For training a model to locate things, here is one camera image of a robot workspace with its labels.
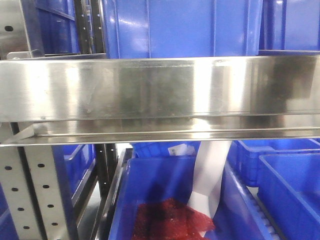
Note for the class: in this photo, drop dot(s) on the stainless steel shelf beam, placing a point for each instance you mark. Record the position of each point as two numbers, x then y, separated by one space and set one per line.
91 99

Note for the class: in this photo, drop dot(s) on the large blue crate upper shelf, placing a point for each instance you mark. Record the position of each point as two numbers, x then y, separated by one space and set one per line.
138 29

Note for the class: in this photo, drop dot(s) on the perforated steel shelf upright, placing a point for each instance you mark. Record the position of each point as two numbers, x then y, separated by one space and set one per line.
36 188

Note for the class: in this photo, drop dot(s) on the blue crate lower left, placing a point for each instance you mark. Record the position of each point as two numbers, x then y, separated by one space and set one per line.
78 159

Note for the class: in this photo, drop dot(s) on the red mesh bag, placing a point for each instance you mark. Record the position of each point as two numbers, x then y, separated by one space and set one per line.
170 220

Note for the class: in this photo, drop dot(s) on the blue crate lower centre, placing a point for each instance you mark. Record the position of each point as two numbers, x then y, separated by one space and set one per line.
152 180

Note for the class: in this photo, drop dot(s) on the blue crate upper left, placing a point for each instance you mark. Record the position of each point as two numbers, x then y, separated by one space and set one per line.
58 26

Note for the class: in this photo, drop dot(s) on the blue crate lower right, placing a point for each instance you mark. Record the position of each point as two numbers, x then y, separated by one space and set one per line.
289 187

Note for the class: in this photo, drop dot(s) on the blue crate upper right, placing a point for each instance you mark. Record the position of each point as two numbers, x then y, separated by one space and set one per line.
290 25

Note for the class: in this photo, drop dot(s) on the black perforated rack post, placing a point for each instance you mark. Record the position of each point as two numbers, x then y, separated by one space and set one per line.
90 24

